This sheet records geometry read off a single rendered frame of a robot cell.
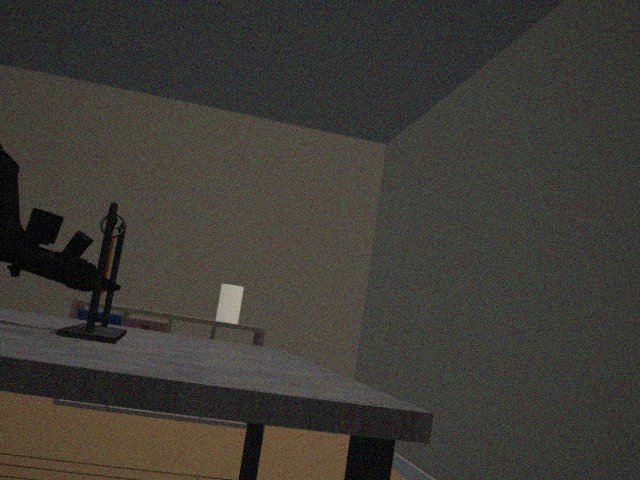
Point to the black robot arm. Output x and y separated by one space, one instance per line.
21 248

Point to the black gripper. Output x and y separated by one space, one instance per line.
76 274

